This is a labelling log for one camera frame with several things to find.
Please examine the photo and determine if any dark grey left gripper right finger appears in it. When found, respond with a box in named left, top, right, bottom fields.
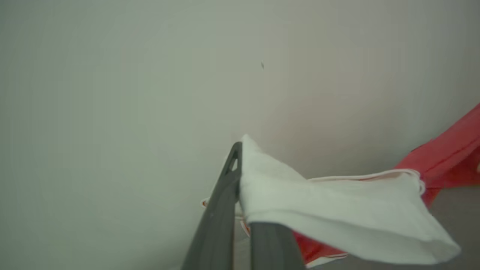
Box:
left=249, top=222, right=306, bottom=270

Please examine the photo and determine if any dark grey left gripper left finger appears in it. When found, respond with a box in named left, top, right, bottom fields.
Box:
left=181, top=142, right=243, bottom=270

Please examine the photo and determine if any red shirt with white stripes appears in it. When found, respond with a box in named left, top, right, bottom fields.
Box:
left=201, top=103, right=480, bottom=269

